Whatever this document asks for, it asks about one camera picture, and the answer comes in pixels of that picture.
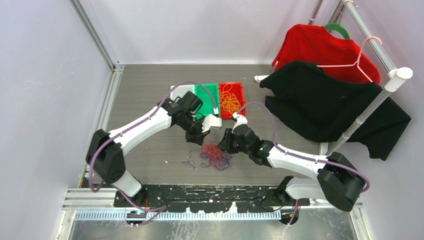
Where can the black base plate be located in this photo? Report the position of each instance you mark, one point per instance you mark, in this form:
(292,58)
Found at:
(212,198)

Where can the white clothes rack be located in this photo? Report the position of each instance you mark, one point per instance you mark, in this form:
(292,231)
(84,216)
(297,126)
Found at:
(397,77)

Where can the red plastic bin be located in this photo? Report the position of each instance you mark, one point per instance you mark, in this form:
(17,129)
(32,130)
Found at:
(232,98)

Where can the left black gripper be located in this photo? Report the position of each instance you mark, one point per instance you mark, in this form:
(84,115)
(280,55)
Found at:
(193,139)

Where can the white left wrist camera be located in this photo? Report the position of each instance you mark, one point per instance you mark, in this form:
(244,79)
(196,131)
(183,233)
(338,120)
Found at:
(212,121)

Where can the pink hanger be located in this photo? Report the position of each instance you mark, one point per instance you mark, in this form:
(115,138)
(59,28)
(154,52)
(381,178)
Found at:
(357,62)

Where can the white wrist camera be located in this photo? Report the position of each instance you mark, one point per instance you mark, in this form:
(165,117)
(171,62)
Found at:
(212,121)
(238,120)

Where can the black shirt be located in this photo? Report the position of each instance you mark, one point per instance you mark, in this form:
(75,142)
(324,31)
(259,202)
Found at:
(320,108)

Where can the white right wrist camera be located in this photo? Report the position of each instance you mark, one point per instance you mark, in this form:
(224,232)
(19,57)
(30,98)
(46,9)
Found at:
(238,120)

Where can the green hanger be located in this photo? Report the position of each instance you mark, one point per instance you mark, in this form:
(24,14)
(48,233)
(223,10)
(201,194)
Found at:
(339,29)

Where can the red shirt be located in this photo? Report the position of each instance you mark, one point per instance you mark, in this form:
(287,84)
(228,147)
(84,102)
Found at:
(313,43)

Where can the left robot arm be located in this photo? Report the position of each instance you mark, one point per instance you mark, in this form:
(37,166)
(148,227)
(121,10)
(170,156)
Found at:
(107,150)

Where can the white plastic bin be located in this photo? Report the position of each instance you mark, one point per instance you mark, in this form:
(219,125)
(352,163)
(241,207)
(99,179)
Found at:
(181,90)

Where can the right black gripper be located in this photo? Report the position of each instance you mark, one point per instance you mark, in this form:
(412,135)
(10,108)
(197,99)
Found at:
(225,144)

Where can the aluminium frame rail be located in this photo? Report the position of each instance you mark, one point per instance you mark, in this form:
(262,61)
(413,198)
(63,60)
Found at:
(88,18)

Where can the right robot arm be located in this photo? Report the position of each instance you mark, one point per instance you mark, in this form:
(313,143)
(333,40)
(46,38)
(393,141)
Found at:
(331,178)

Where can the green plastic bin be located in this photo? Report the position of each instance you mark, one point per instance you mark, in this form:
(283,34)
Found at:
(207,103)

